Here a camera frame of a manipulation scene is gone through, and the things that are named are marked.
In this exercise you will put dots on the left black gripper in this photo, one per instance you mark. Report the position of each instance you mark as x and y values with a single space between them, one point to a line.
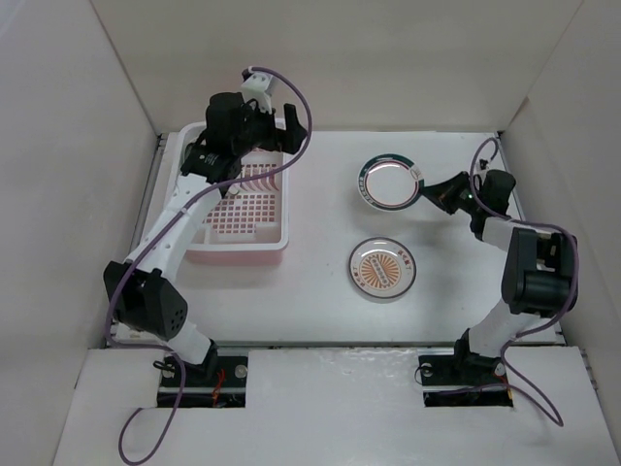
280 141

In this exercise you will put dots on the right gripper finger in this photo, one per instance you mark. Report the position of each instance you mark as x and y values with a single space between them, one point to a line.
456 190
450 203

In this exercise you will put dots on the green red rimmed plate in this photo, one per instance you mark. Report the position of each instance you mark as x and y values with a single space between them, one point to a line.
390 182

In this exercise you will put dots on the orange sunburst plate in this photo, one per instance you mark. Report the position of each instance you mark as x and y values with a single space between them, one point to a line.
382 268

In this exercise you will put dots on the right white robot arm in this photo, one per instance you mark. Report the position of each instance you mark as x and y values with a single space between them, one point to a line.
536 282

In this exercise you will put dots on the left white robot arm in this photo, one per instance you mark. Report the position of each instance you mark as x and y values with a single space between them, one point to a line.
141 288

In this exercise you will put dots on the pink white dish rack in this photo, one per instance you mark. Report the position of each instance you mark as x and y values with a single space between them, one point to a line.
250 226

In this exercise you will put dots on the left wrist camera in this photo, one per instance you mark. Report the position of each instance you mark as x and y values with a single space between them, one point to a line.
258 87

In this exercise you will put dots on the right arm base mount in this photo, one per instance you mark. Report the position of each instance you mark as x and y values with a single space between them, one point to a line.
462 379

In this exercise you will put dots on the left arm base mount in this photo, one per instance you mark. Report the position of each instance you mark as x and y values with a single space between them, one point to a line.
222 387

